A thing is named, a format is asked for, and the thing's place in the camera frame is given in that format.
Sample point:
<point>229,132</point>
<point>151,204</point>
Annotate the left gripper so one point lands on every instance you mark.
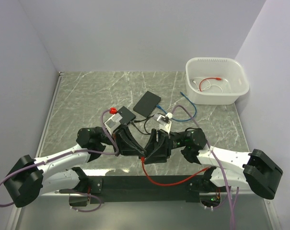
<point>128,145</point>

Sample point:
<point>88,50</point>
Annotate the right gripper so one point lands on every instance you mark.
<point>158,152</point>

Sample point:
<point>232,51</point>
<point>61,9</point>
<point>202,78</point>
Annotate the black box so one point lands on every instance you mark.
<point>127,115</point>

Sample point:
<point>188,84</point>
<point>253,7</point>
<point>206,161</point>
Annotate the black network switch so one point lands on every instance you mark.
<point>147,104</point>

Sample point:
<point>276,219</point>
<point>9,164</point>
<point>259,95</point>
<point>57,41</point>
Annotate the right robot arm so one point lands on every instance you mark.
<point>253,171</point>

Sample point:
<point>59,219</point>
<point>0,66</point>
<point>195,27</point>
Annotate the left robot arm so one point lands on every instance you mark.
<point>31,177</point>

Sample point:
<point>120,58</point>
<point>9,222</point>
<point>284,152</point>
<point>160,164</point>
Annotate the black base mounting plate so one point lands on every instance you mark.
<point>138,189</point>

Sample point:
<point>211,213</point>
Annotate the white plastic basin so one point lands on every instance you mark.
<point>215,81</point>

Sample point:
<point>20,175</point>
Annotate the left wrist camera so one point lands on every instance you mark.
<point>113,122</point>

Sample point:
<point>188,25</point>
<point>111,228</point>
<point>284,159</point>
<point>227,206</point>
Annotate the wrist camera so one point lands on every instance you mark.
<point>113,122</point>
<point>164,121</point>

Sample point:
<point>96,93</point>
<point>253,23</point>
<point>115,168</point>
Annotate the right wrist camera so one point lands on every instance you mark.
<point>164,121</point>

